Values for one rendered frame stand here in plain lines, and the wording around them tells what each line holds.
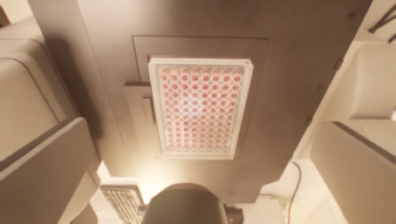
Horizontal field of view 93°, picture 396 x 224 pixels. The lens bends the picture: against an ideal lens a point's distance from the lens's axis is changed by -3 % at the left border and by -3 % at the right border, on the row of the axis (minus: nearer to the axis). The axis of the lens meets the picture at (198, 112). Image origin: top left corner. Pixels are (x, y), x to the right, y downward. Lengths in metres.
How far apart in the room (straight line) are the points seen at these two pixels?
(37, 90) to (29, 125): 0.03
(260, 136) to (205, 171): 0.10
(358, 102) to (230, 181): 0.19
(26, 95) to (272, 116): 0.23
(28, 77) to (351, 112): 0.30
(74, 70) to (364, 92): 0.30
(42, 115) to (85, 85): 0.05
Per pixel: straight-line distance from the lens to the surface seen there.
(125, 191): 0.79
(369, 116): 0.27
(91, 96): 0.25
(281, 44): 0.18
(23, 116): 0.21
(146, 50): 0.18
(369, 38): 0.27
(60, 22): 0.22
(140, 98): 0.20
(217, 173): 0.30
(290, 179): 0.79
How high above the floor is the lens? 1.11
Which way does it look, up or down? 50 degrees down
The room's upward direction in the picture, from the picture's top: 180 degrees clockwise
